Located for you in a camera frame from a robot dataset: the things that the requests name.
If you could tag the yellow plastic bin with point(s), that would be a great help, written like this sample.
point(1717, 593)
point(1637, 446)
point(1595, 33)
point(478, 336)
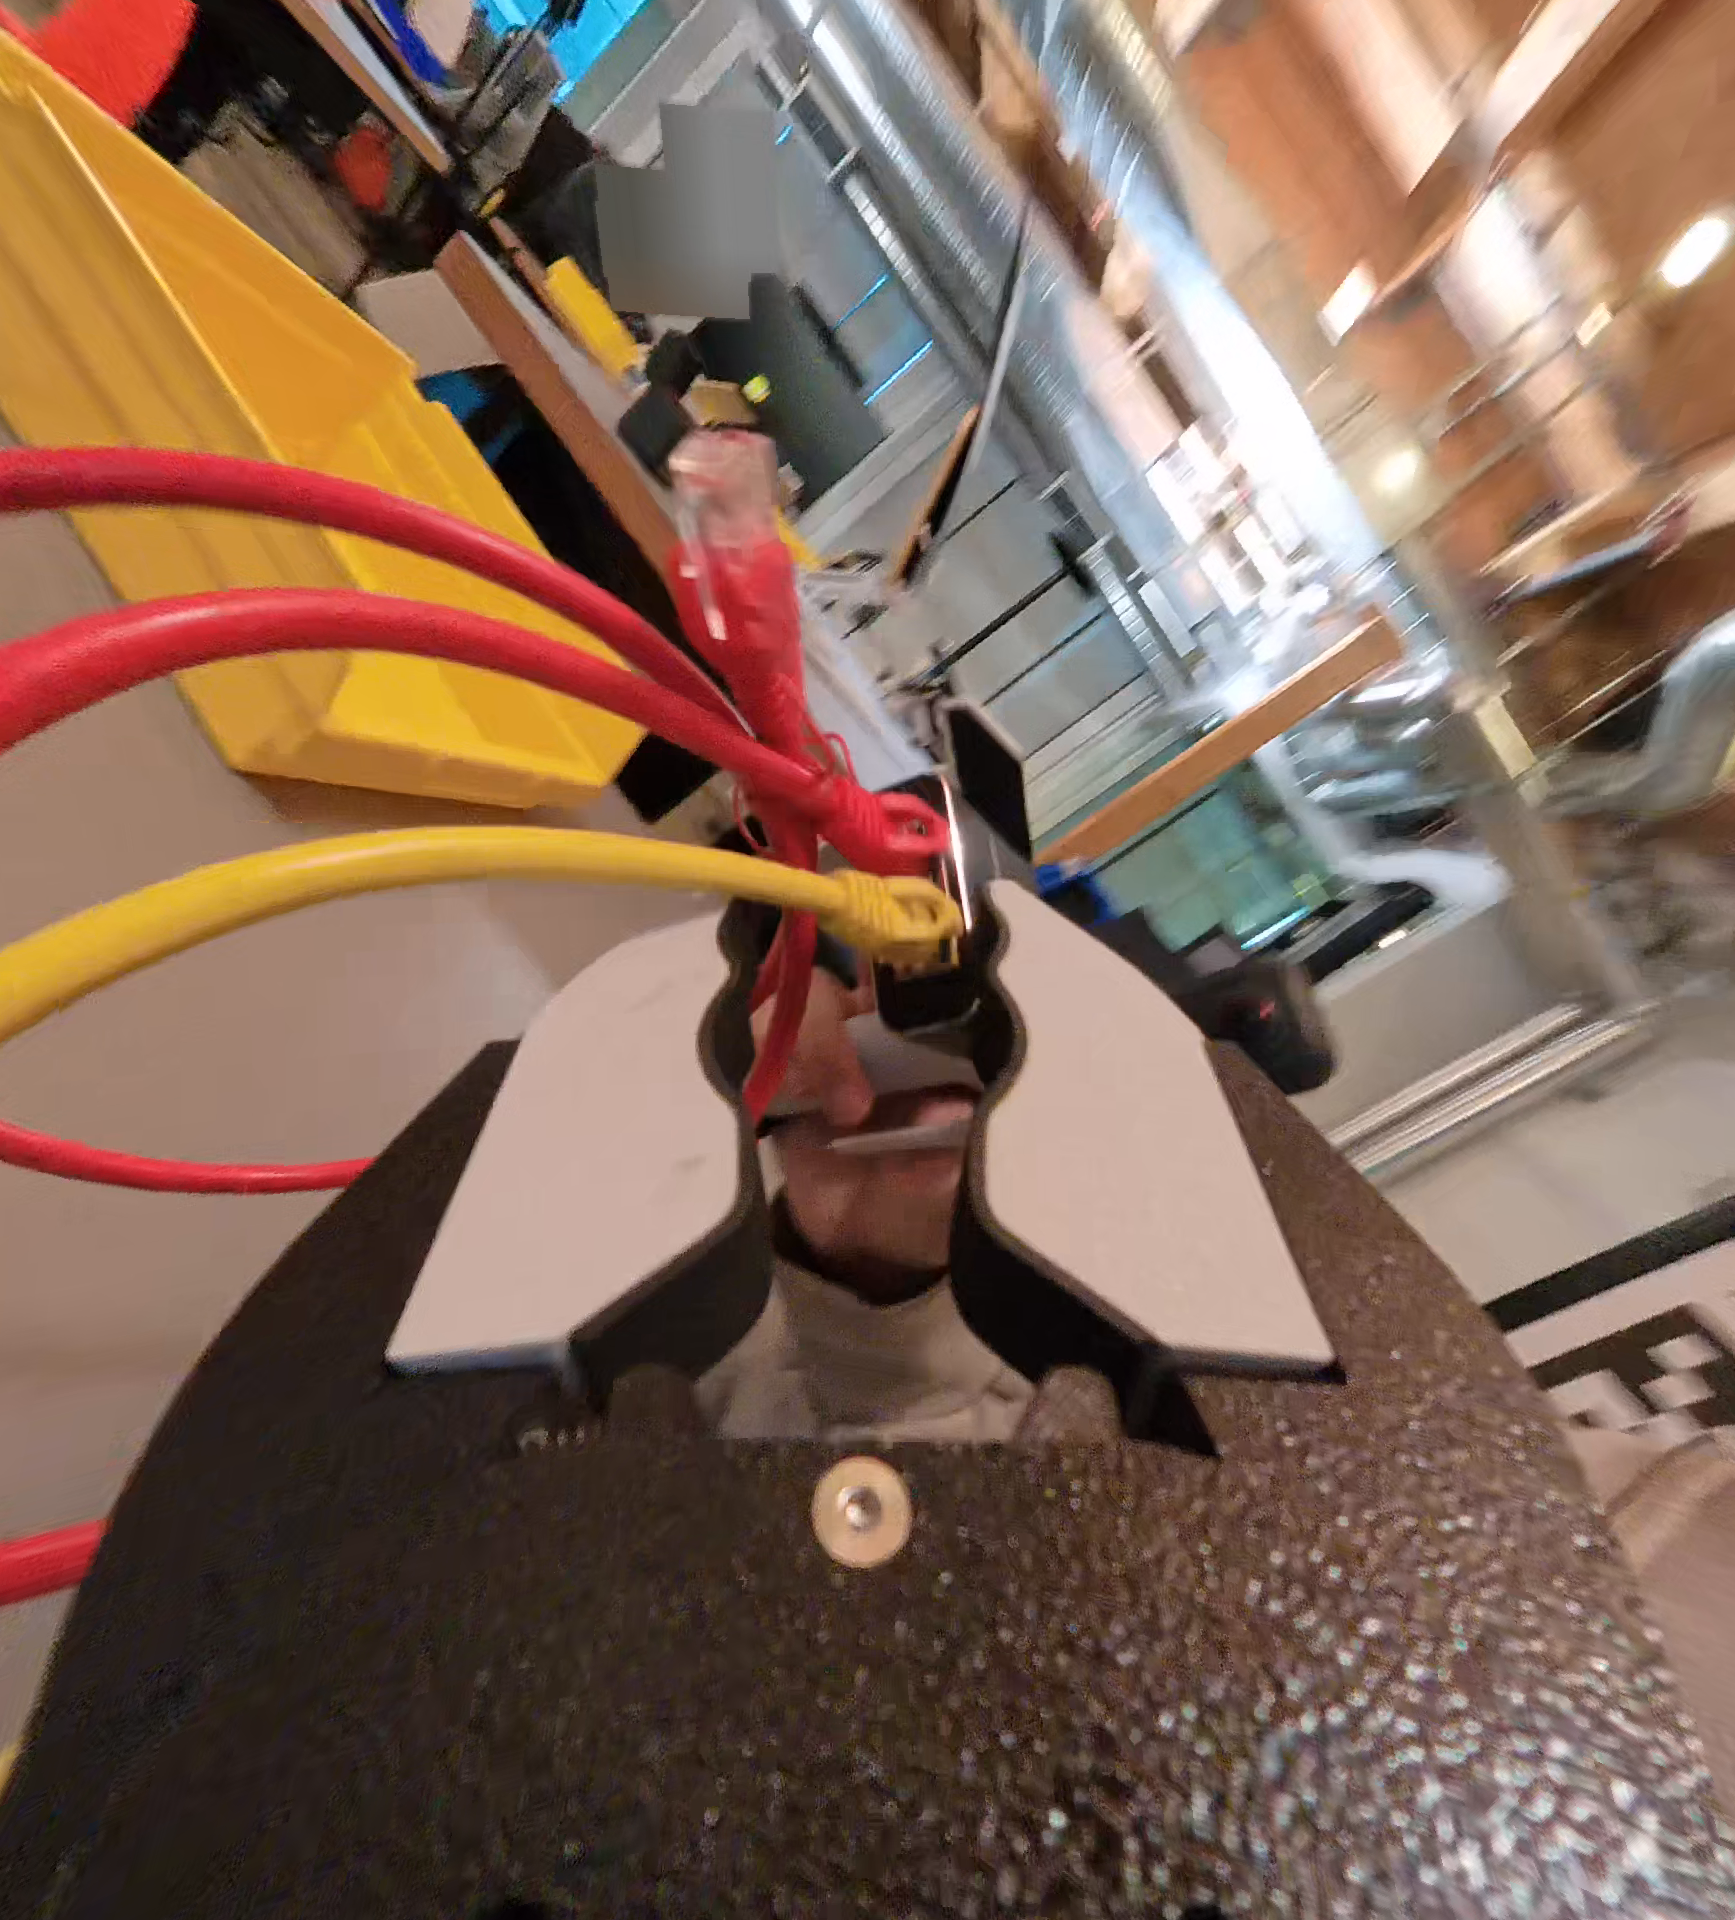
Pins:
point(208, 391)

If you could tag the black monitor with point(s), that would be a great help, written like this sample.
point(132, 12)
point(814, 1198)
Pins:
point(838, 377)

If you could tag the person's right hand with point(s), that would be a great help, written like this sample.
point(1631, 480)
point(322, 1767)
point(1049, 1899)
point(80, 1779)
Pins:
point(868, 1201)

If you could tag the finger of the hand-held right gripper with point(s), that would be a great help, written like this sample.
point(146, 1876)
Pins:
point(897, 1128)

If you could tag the black white marker sheet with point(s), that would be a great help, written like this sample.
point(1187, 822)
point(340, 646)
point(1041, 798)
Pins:
point(1677, 1350)

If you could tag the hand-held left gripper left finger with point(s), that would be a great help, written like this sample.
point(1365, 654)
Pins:
point(582, 1201)

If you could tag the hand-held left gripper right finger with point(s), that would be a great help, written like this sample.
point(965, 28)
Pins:
point(1153, 1201)

